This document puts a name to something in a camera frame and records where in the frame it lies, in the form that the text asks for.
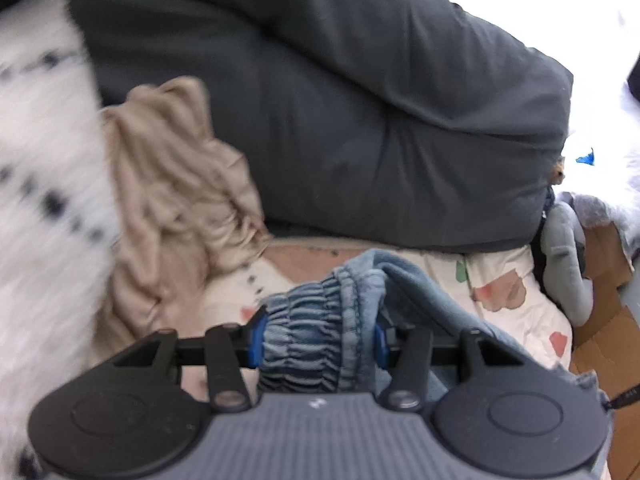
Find white pillow in plastic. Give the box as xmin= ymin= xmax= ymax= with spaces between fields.
xmin=567 ymin=180 xmax=640 ymax=261

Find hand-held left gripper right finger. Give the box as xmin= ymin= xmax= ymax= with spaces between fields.
xmin=372 ymin=319 xmax=528 ymax=411

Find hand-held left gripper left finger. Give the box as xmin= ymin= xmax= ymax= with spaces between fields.
xmin=111 ymin=306 xmax=268 ymax=412

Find beige crumpled garment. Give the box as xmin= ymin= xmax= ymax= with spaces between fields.
xmin=92 ymin=76 xmax=273 ymax=356

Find white black-patterned fleece blanket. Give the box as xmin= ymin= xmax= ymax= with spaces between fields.
xmin=0 ymin=0 xmax=121 ymax=480

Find blue denim jeans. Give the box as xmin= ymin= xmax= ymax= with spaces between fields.
xmin=255 ymin=249 xmax=601 ymax=401

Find flattened brown cardboard box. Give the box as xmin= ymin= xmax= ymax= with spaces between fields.
xmin=570 ymin=220 xmax=640 ymax=480

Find grey neck pillow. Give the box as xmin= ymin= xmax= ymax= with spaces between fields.
xmin=542 ymin=200 xmax=596 ymax=328

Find cream bear print bed sheet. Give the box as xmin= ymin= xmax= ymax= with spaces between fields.
xmin=180 ymin=240 xmax=573 ymax=401

